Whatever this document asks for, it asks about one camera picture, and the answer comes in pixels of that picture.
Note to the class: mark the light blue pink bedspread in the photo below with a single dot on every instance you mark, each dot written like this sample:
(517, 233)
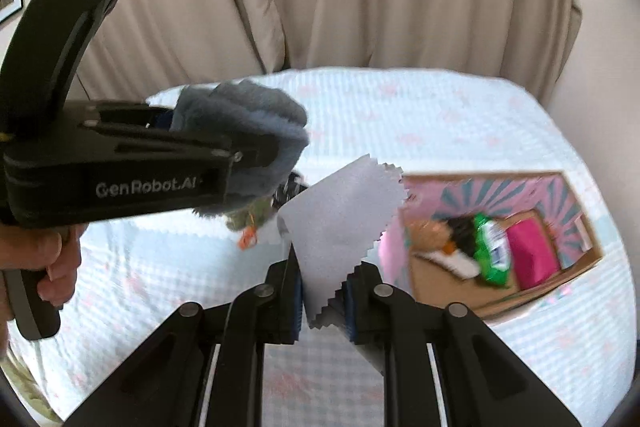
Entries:
(580, 340)

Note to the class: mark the brown fluffy plush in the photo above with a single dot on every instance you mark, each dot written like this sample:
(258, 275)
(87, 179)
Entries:
(426, 236)

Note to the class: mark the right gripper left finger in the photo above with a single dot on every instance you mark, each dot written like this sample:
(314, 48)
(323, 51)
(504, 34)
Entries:
(203, 367)

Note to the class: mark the white cleaning cloth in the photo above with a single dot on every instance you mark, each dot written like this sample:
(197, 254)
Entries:
(335, 222)

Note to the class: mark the pink patterned cardboard box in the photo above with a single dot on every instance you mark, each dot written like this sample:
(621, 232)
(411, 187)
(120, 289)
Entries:
(437, 279)

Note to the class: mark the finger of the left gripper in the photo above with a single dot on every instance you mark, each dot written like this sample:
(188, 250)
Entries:
(250, 150)

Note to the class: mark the grey fuzzy sock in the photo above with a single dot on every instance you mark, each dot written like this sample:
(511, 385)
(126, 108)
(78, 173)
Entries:
(265, 125)

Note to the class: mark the magenta sponge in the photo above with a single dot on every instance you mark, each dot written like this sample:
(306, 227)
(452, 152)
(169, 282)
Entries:
(534, 259)

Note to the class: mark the green wet wipes pack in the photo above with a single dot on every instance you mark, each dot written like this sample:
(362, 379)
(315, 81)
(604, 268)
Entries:
(493, 252)

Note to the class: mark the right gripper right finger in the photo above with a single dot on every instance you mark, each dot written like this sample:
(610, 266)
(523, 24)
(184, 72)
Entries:
(442, 366)

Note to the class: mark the person's left hand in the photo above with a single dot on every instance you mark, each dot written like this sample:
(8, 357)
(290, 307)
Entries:
(45, 250)

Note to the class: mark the orange fluffy plush carrot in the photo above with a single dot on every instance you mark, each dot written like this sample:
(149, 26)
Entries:
(247, 221)

